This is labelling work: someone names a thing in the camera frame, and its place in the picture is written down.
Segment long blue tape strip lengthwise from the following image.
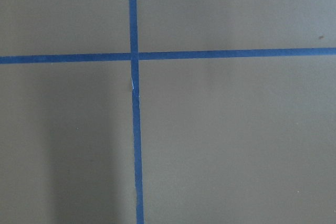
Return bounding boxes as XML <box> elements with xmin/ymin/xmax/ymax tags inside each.
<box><xmin>129</xmin><ymin>0</ymin><xmax>145</xmax><ymax>223</ymax></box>

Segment blue tape strip crosswise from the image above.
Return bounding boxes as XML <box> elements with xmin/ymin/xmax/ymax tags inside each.
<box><xmin>1</xmin><ymin>48</ymin><xmax>335</xmax><ymax>65</ymax></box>

